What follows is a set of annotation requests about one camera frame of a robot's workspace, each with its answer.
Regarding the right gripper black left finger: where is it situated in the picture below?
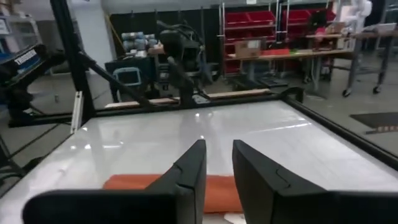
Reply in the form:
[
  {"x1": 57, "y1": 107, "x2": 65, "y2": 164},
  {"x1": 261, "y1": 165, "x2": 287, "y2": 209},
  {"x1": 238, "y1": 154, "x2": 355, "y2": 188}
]
[{"x1": 22, "y1": 139, "x2": 208, "y2": 224}]

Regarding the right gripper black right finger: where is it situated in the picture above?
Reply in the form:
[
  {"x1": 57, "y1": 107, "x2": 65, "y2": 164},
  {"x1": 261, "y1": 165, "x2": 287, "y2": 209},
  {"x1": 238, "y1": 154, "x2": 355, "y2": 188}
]
[{"x1": 232, "y1": 139, "x2": 398, "y2": 224}]

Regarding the orange cloth towel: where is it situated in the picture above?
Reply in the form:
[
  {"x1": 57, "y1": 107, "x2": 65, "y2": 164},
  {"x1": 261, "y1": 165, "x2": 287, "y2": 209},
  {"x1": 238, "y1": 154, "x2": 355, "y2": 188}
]
[{"x1": 103, "y1": 174, "x2": 244, "y2": 214}]

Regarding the hazard striped floor mat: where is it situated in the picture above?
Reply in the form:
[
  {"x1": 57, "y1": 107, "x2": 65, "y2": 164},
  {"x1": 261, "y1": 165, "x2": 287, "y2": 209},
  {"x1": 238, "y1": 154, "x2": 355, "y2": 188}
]
[{"x1": 349, "y1": 111, "x2": 398, "y2": 135}]

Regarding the wooden side board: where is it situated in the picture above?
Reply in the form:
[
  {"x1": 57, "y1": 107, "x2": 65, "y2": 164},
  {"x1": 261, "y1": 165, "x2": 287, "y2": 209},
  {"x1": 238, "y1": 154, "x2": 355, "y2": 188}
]
[{"x1": 104, "y1": 88, "x2": 272, "y2": 109}]

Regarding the black equipment cart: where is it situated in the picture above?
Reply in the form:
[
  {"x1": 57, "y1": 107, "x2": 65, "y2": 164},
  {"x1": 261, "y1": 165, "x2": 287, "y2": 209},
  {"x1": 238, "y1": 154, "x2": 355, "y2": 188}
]
[{"x1": 104, "y1": 55, "x2": 160, "y2": 101}]

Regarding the wooden workbench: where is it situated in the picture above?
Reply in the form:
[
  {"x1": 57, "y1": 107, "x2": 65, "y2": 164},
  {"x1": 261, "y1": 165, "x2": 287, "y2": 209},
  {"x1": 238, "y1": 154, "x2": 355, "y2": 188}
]
[{"x1": 226, "y1": 48, "x2": 355, "y2": 94}]

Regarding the black device with Trossen label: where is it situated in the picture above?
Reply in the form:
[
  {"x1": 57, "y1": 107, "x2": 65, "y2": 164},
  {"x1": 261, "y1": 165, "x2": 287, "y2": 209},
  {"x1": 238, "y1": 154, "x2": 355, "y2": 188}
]
[{"x1": 0, "y1": 43, "x2": 67, "y2": 125}]

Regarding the stack of blue-grey rolls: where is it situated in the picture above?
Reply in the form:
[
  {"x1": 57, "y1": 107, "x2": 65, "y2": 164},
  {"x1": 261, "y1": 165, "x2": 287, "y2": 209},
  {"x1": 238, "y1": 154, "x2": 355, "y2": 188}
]
[{"x1": 120, "y1": 30, "x2": 157, "y2": 53}]

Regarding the cardboard box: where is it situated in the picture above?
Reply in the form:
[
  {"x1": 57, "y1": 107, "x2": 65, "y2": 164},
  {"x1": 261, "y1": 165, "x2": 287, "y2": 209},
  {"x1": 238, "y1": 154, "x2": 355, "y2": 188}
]
[{"x1": 234, "y1": 39, "x2": 262, "y2": 60}]

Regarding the rolling table with casters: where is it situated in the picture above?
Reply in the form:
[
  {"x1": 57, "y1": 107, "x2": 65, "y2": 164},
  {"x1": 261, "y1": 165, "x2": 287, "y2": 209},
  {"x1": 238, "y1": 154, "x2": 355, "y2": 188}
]
[{"x1": 341, "y1": 23, "x2": 398, "y2": 98}]

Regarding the red bin rack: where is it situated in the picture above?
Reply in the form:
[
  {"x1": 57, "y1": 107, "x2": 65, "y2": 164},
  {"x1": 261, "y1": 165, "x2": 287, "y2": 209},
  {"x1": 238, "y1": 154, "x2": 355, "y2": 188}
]
[
  {"x1": 221, "y1": 2, "x2": 278, "y2": 77},
  {"x1": 279, "y1": 1, "x2": 337, "y2": 41}
]

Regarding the grey storage shelf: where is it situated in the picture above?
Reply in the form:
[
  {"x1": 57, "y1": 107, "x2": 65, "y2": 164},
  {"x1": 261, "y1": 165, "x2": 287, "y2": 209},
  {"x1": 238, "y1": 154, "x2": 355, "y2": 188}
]
[{"x1": 0, "y1": 14, "x2": 43, "y2": 65}]

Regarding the white humanoid robot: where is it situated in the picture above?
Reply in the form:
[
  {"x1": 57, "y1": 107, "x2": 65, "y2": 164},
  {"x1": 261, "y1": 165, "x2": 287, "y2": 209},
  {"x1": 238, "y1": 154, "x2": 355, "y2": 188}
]
[{"x1": 340, "y1": 0, "x2": 373, "y2": 35}]

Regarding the white metal bracket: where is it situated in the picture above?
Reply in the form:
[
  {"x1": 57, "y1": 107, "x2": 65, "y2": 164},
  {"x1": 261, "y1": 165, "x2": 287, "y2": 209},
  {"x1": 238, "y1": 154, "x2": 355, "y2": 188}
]
[{"x1": 70, "y1": 90, "x2": 85, "y2": 134}]

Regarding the small screen light-blue frame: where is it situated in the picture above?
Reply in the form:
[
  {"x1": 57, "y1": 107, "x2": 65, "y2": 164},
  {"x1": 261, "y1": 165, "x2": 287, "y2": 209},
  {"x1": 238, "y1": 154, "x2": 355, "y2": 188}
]
[{"x1": 112, "y1": 67, "x2": 143, "y2": 94}]

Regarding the black aluminium table frame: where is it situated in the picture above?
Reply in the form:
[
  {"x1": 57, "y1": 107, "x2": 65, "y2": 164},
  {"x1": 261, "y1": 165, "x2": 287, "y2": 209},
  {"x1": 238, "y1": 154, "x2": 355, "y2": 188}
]
[{"x1": 0, "y1": 0, "x2": 398, "y2": 172}]

